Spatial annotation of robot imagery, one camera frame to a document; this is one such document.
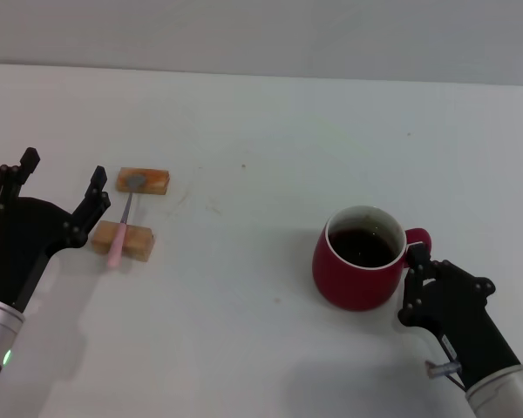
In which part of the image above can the plain notched wooden block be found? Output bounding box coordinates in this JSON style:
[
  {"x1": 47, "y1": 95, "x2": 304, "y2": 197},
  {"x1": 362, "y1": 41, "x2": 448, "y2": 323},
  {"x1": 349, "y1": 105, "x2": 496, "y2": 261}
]
[{"x1": 90, "y1": 219, "x2": 155, "y2": 263}]

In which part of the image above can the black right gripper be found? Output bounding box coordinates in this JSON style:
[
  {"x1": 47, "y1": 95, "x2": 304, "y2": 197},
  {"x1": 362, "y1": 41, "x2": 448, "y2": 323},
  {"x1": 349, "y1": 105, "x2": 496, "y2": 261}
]
[{"x1": 397, "y1": 243, "x2": 522, "y2": 389}]

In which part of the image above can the orange stained wooden block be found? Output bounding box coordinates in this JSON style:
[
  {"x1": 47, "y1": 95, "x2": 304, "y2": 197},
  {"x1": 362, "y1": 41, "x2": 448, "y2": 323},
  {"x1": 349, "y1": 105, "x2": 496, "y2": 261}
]
[{"x1": 115, "y1": 167, "x2": 172, "y2": 197}]

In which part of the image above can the grey cable connector plug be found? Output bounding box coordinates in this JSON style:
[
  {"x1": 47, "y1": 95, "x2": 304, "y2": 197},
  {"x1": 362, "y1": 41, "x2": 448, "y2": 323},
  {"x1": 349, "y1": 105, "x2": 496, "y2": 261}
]
[{"x1": 425, "y1": 359, "x2": 466, "y2": 389}]

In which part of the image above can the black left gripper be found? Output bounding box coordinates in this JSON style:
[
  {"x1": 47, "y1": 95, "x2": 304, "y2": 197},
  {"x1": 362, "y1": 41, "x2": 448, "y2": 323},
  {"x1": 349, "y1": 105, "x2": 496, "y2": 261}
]
[{"x1": 0, "y1": 147, "x2": 112, "y2": 314}]

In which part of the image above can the red cup with coffee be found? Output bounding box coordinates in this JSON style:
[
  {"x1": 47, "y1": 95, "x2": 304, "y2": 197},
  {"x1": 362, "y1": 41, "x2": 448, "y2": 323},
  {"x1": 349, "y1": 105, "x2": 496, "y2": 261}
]
[{"x1": 311, "y1": 205, "x2": 432, "y2": 312}]

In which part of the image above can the pink handled metal spoon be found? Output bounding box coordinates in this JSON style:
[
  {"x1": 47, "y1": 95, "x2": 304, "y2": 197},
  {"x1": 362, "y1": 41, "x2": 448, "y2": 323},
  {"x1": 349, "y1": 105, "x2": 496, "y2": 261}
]
[{"x1": 105, "y1": 175, "x2": 148, "y2": 268}]

